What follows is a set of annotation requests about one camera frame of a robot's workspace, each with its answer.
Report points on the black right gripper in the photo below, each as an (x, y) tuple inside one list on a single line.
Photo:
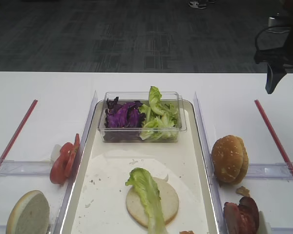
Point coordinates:
[(277, 60)]

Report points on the green lettuce leaf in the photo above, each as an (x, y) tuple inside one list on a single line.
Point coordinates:
[(147, 189)]

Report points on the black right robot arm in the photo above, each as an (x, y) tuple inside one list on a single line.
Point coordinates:
[(288, 7)]

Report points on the meat crumb on table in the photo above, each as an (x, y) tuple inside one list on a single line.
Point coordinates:
[(243, 191)]

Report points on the green lettuce leaves in container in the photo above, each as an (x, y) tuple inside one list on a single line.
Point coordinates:
[(159, 118)]

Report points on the back meat patty slice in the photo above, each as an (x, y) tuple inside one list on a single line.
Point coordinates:
[(251, 205)]

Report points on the meat patty slice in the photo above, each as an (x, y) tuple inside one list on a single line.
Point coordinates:
[(251, 205), (233, 218)]

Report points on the front meat patty slice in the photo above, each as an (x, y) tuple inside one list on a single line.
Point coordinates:
[(233, 218)]

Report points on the meat crumb on tray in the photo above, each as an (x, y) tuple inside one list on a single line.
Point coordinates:
[(186, 232)]

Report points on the tomato slices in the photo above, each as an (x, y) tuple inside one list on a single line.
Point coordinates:
[(62, 167)]

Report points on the sesame bun top inner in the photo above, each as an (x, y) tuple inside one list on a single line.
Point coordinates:
[(245, 164)]

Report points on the sesame bun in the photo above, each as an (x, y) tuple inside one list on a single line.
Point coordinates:
[(227, 158), (245, 164)]

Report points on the right upper clear pusher track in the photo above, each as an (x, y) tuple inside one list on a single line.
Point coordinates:
[(270, 171)]

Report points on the clear pusher track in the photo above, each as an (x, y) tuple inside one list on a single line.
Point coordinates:
[(266, 228), (29, 168), (270, 171)]

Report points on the sesame bun top outer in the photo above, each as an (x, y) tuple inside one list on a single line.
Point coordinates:
[(227, 158)]

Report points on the right lower clear pusher track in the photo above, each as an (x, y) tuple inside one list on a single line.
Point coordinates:
[(266, 228)]

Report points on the clear plastic salad container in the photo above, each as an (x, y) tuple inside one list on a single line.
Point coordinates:
[(133, 134)]

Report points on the white bun bottom on tray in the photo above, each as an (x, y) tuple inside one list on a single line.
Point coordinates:
[(169, 203)]

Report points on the purple cabbage shreds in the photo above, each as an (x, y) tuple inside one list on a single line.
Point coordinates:
[(123, 115)]

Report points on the cream metal tray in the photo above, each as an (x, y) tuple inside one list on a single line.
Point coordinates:
[(98, 204)]

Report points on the white bun half standing left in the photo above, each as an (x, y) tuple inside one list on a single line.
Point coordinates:
[(30, 214)]

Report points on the left upper clear pusher track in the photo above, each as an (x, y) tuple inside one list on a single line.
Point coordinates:
[(29, 168)]

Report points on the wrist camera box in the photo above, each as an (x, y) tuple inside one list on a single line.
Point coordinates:
[(277, 24)]

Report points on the right red strip rail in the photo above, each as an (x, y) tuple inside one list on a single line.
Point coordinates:
[(274, 136)]

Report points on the red strip rail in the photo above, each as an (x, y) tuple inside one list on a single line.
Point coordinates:
[(274, 136), (17, 132)]

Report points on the left red strip rail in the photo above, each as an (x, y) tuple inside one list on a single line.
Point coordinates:
[(17, 132)]

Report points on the left clear divider rail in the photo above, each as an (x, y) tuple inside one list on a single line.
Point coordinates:
[(57, 227)]

